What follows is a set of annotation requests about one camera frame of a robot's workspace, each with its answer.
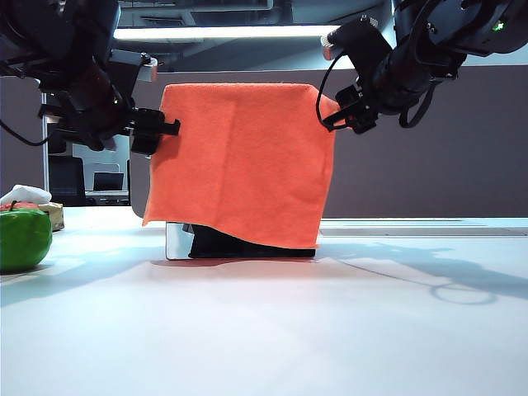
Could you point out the narrow grey desk partition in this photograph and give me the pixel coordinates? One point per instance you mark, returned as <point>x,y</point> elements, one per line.
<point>20,165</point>

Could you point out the black office chair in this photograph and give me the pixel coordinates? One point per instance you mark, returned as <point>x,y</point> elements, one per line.
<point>66,181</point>

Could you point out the white tissue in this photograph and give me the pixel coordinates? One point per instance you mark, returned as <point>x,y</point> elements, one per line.
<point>26,193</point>

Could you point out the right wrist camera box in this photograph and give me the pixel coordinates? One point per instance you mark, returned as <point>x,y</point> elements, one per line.
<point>363,41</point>

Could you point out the dark laptop screen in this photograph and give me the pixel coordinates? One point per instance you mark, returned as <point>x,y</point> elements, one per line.
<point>108,182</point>

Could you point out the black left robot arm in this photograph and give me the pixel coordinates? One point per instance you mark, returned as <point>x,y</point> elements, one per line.
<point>49,33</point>

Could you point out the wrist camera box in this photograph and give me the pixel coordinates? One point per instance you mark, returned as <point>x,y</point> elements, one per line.
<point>363,41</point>
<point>138,66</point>

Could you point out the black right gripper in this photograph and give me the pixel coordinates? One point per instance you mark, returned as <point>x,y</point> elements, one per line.
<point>392,86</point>

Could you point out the green apple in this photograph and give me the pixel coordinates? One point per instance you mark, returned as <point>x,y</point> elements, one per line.
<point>22,241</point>

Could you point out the frameless rectangular standing mirror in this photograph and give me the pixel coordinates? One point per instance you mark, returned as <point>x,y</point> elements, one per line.
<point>177,243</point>

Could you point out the orange microfibre cloth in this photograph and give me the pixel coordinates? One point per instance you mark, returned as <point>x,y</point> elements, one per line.
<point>247,165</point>

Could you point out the brown tissue box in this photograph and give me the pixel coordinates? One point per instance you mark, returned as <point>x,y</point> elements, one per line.
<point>55,216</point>

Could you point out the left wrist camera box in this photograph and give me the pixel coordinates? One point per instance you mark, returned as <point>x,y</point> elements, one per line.
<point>138,66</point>

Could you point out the wide grey desk partition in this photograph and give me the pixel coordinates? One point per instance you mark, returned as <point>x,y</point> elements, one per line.
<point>433,173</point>

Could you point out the white background desk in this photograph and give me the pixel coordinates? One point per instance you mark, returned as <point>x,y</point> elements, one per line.
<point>107,196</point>

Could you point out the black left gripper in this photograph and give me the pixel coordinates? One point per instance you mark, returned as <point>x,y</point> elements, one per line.
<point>90,111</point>

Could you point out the long ceiling light strip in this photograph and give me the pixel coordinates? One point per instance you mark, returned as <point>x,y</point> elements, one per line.
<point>227,33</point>

